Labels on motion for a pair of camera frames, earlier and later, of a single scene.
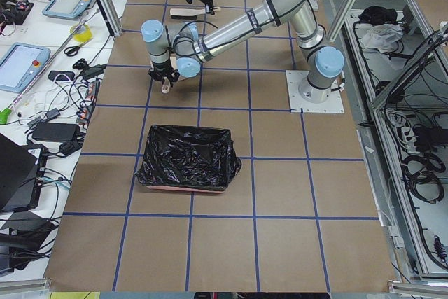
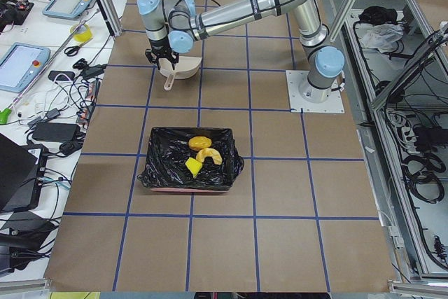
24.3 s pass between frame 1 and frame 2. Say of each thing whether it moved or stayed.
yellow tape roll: stayed
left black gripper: moved
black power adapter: stayed
